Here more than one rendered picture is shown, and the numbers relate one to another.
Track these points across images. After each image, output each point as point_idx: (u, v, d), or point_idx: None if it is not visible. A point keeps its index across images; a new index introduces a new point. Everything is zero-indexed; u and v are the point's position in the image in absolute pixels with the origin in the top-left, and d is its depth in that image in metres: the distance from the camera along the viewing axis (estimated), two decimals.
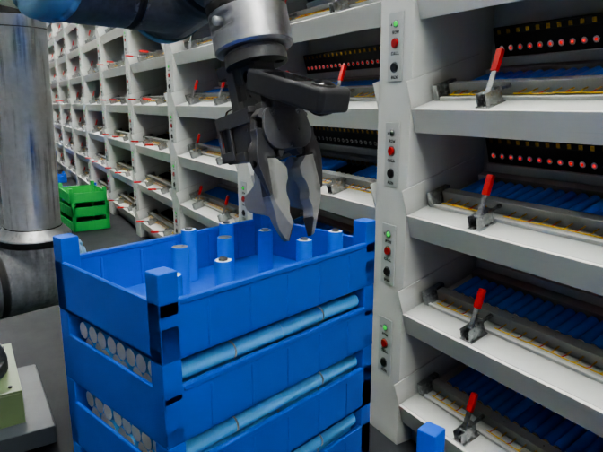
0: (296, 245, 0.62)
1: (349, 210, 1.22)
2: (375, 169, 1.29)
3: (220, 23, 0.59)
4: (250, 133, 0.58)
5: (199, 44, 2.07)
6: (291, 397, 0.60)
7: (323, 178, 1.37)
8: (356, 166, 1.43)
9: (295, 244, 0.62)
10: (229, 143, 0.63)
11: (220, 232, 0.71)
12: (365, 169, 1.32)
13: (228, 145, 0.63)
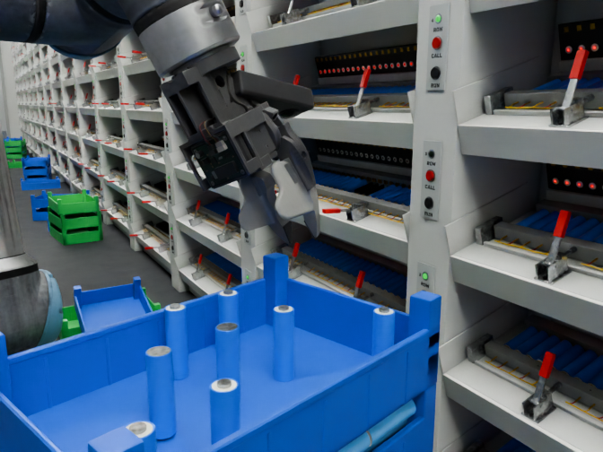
0: (373, 194, 1.13)
1: (373, 242, 1.02)
2: (403, 193, 1.09)
3: (219, 14, 0.52)
4: (285, 126, 0.56)
5: None
6: None
7: (340, 200, 1.17)
8: (378, 186, 1.23)
9: (373, 195, 1.13)
10: (245, 149, 0.53)
11: (220, 306, 0.51)
12: (390, 191, 1.13)
13: (245, 152, 0.53)
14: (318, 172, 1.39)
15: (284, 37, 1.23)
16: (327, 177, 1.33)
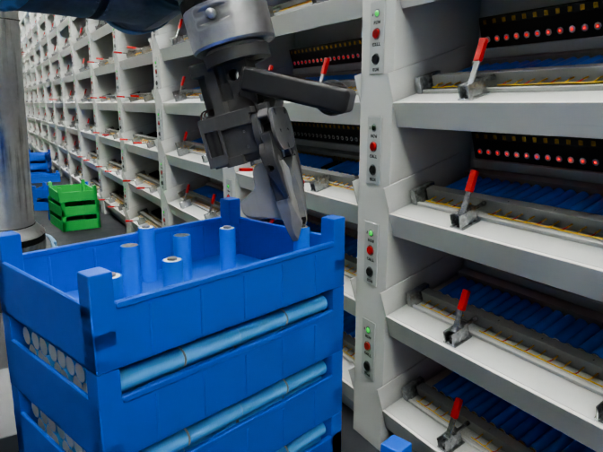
0: (335, 169, 1.29)
1: (332, 208, 1.18)
2: None
3: (214, 16, 0.54)
4: (261, 136, 0.56)
5: (186, 39, 2.03)
6: (250, 407, 0.56)
7: (307, 175, 1.33)
8: (342, 163, 1.38)
9: (335, 169, 1.29)
10: (217, 145, 0.59)
11: (334, 168, 1.31)
12: (350, 166, 1.28)
13: (216, 148, 0.59)
14: None
15: None
16: (299, 157, 1.49)
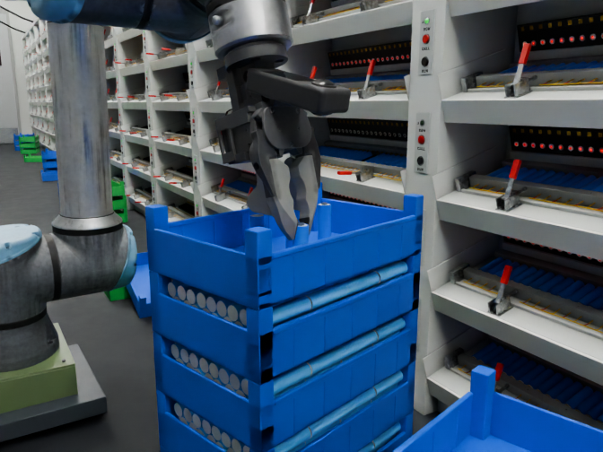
0: (377, 161, 1.41)
1: (378, 196, 1.30)
2: (401, 160, 1.37)
3: (220, 23, 0.59)
4: (251, 134, 0.58)
5: None
6: (352, 350, 0.68)
7: (350, 167, 1.45)
8: None
9: (377, 161, 1.41)
10: (229, 143, 0.63)
11: (375, 160, 1.43)
12: (391, 159, 1.40)
13: (228, 145, 0.63)
14: (330, 148, 1.67)
15: (303, 35, 1.51)
16: (338, 152, 1.61)
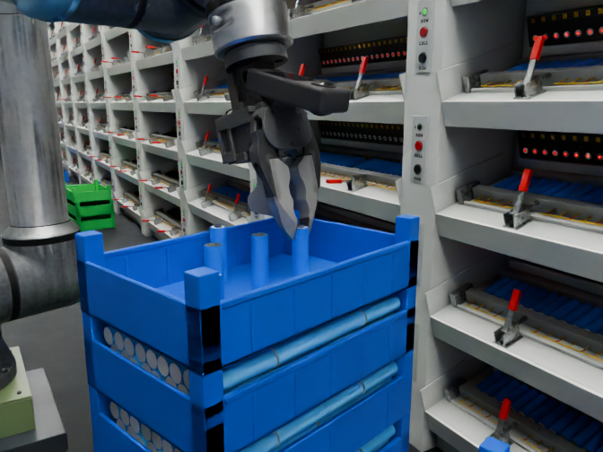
0: (371, 169, 1.28)
1: (371, 208, 1.17)
2: (397, 166, 1.24)
3: (220, 23, 0.59)
4: (250, 134, 0.58)
5: (208, 39, 2.03)
6: (332, 408, 0.56)
7: (342, 175, 1.32)
8: None
9: (371, 169, 1.28)
10: (229, 143, 0.63)
11: (369, 167, 1.30)
12: (386, 165, 1.28)
13: (228, 145, 0.63)
14: (321, 153, 1.54)
15: (291, 30, 1.38)
16: (329, 156, 1.48)
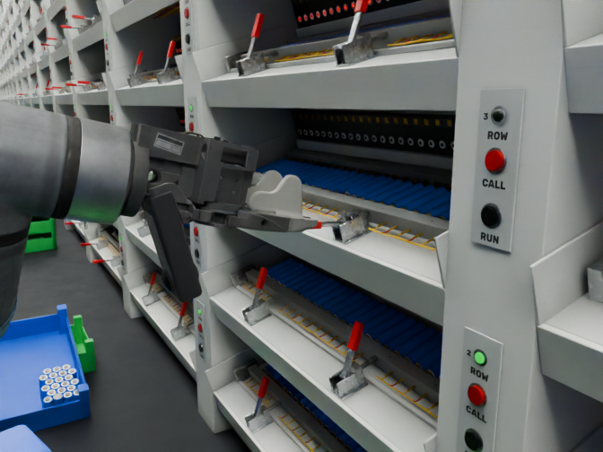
0: (377, 196, 0.70)
1: (378, 282, 0.59)
2: (427, 195, 0.66)
3: None
4: None
5: None
6: None
7: (324, 206, 0.74)
8: None
9: (377, 197, 0.70)
10: None
11: (373, 194, 0.71)
12: (406, 192, 0.69)
13: None
14: (295, 164, 0.96)
15: None
16: (308, 170, 0.90)
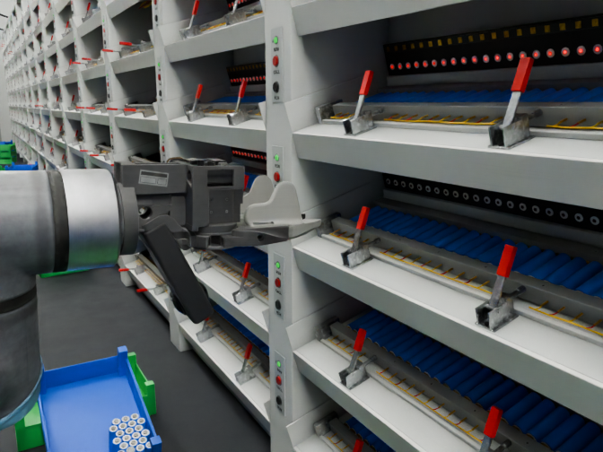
0: (521, 268, 0.67)
1: (541, 379, 0.55)
2: (583, 271, 0.63)
3: None
4: None
5: (204, 31, 1.41)
6: None
7: (461, 273, 0.71)
8: None
9: (522, 269, 0.67)
10: None
11: (514, 264, 0.69)
12: (554, 264, 0.66)
13: None
14: (397, 215, 0.93)
15: (349, 9, 0.76)
16: (416, 225, 0.87)
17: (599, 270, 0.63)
